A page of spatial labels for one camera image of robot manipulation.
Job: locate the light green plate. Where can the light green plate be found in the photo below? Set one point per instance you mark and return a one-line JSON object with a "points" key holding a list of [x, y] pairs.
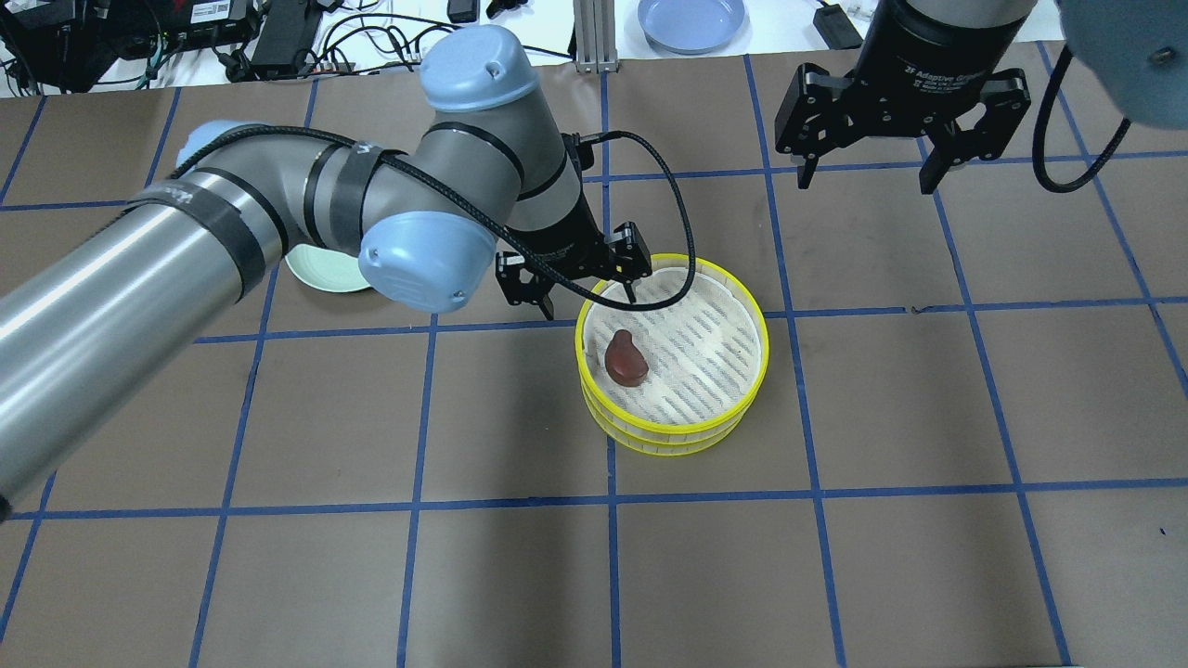
{"points": [[326, 270]]}

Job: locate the brown steamed bun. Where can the brown steamed bun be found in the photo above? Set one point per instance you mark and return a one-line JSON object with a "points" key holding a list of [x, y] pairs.
{"points": [[624, 363]]}

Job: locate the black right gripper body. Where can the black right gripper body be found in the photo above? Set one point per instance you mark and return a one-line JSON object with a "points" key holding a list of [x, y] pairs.
{"points": [[914, 51]]}

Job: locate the yellow bamboo steamer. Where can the yellow bamboo steamer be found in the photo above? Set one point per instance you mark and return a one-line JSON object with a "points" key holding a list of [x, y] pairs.
{"points": [[705, 353], [656, 439]]}

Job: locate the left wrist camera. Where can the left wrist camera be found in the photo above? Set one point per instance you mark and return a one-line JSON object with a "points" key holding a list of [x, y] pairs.
{"points": [[580, 152]]}

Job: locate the aluminium frame post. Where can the aluminium frame post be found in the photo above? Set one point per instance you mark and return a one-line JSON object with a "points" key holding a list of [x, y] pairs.
{"points": [[594, 37]]}

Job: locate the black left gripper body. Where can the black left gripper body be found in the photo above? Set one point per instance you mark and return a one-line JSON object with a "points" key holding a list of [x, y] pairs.
{"points": [[574, 243]]}

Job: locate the black power adapter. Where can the black power adapter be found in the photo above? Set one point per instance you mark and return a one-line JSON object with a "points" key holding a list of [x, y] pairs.
{"points": [[834, 27]]}

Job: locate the blue plate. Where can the blue plate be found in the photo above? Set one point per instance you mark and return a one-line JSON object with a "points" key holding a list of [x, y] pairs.
{"points": [[691, 27]]}

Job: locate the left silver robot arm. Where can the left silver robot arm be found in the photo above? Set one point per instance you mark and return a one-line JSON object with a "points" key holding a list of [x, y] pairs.
{"points": [[492, 184]]}

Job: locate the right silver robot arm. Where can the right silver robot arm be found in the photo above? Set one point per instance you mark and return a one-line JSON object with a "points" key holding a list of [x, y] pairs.
{"points": [[1136, 50]]}

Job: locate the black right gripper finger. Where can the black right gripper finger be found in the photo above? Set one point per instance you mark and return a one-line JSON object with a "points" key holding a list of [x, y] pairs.
{"points": [[950, 149], [806, 168]]}

